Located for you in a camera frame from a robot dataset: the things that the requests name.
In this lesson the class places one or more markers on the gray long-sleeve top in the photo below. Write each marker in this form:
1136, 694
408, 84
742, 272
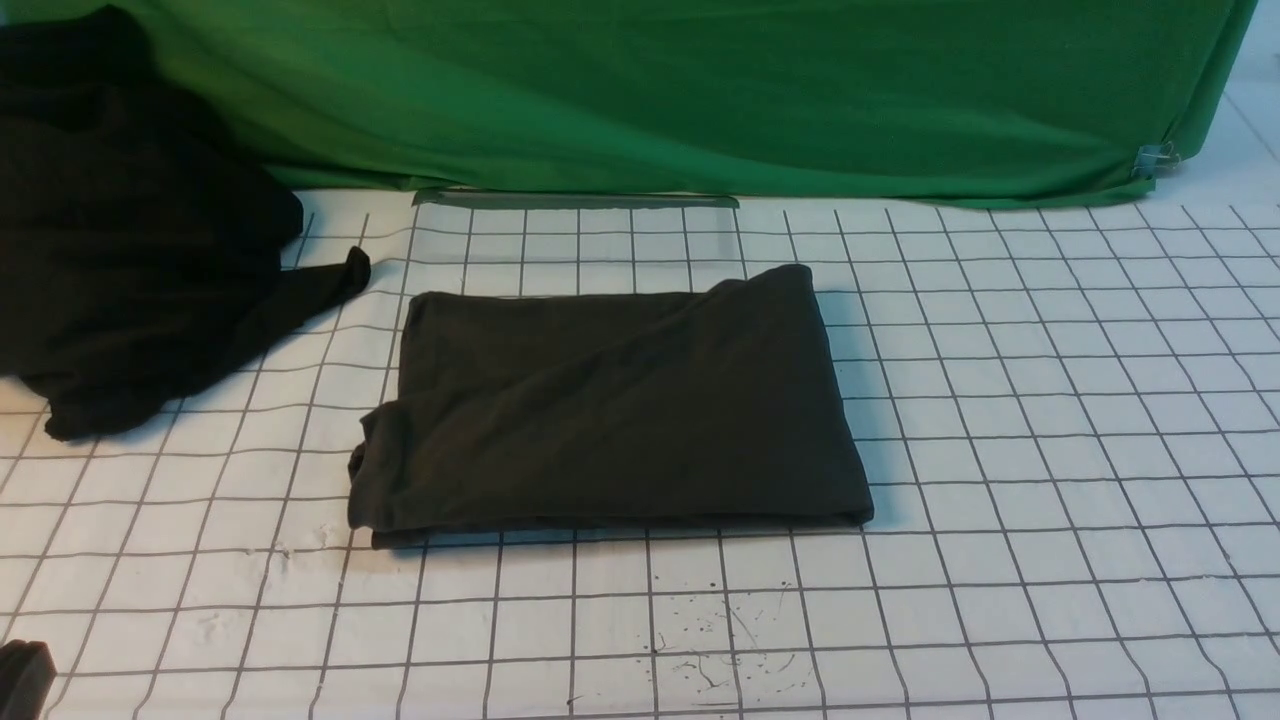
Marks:
682, 409

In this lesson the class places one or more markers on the green backdrop cloth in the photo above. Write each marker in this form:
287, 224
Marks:
978, 104

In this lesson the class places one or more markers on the black garment pile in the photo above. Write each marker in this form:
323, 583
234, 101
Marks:
142, 246

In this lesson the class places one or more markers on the metal binder clip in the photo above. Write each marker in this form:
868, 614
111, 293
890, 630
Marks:
1155, 161

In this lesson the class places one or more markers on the black object at corner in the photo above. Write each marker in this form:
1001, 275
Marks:
27, 673

